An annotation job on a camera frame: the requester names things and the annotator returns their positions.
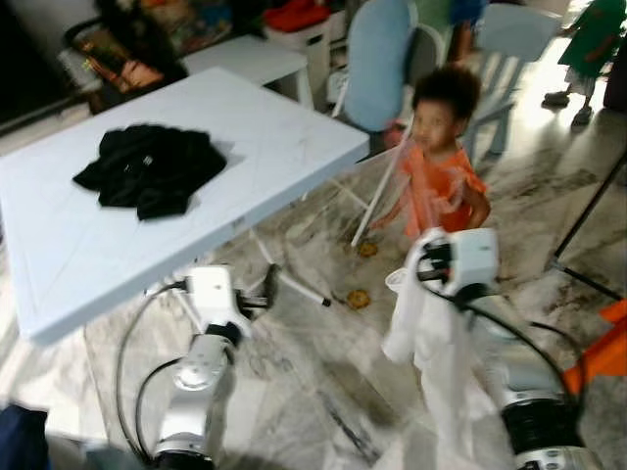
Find red cloth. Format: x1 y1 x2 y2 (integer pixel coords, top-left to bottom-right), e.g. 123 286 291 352
263 0 332 33

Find light blue child chair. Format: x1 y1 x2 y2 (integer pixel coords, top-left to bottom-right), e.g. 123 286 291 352
458 3 563 158

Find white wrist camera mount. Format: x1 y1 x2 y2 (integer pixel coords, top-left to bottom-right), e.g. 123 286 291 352
181 264 254 340
431 227 502 301

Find small white table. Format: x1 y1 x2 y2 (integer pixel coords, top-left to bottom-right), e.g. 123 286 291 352
181 36 316 111

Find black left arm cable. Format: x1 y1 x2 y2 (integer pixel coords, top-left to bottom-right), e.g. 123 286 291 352
115 281 189 463

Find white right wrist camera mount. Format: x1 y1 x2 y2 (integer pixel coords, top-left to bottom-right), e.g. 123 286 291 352
431 227 502 301

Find white bin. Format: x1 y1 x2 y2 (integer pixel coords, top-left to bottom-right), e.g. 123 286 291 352
263 20 334 101

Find child in orange shirt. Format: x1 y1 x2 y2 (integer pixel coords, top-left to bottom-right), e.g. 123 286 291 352
377 67 491 238

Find child in green dress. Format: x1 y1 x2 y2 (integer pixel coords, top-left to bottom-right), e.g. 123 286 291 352
544 0 627 126

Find white shirt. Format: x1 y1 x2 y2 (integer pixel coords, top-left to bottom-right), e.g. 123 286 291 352
380 266 516 470

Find orange shirt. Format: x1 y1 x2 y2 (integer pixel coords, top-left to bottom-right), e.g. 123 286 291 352
563 299 627 395

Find black garment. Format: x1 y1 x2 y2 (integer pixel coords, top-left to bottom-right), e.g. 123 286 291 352
72 123 228 220

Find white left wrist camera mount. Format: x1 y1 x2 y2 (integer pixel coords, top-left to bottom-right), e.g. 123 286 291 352
181 264 254 340

